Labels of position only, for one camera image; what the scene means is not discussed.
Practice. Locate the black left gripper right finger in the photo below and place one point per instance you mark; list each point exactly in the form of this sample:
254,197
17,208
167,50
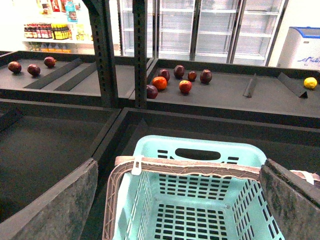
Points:
293,202

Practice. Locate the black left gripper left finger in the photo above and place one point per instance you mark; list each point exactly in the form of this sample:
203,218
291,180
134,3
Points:
58,214

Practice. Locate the teal plastic shopping basket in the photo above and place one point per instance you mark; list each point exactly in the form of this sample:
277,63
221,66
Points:
157,206

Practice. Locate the red yellow apple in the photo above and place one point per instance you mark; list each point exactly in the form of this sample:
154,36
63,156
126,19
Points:
185,86

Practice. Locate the white zip tie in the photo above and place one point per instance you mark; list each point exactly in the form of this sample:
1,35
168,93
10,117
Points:
137,165
308,177

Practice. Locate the black shelf divider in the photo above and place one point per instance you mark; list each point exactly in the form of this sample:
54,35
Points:
293,86
250,86

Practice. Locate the yellow lemon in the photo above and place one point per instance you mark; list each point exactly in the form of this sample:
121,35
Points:
310,83

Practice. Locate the dark red fruit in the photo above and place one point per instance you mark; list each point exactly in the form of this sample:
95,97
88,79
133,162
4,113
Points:
15,67
34,70
165,74
179,71
50,62
206,76

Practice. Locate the white chest freezer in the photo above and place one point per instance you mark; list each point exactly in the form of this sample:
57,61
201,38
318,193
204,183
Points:
301,49

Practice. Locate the dark purple fruit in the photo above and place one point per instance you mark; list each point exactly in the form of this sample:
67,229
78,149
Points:
151,91

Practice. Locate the small red fruit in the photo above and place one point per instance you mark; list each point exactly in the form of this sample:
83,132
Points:
192,75

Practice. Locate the orange fruit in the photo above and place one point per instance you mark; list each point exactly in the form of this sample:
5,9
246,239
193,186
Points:
160,83

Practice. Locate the glass door refrigerator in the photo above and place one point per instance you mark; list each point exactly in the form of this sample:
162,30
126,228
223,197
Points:
215,31

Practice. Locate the yellow label bottles row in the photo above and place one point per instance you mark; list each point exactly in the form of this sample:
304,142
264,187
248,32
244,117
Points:
60,31

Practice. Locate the dark sauce bottles row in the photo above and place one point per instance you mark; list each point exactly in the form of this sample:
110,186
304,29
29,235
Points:
38,31

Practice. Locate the white grocery shelf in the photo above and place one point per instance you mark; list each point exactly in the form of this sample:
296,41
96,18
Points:
74,13

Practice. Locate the black perforated upright post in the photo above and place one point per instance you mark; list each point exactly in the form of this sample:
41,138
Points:
101,28
139,9

